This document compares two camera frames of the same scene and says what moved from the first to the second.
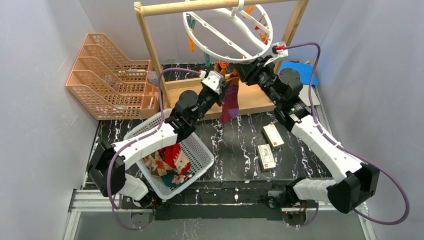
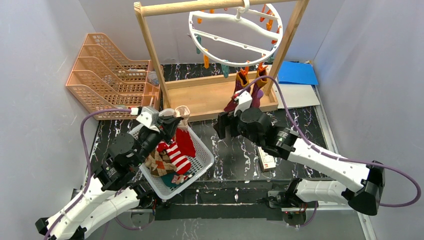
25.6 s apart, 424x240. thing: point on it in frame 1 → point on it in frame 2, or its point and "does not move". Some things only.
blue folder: (305, 69) does not move
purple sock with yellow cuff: (218, 69) → (242, 82)
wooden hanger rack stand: (254, 93) does not move
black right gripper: (251, 70) → (230, 122)
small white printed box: (265, 157) does not move
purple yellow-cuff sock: (230, 104) → (257, 93)
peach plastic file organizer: (110, 85) does not move
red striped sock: (180, 161) → (183, 139)
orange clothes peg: (192, 44) → (206, 61)
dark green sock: (167, 179) does not move
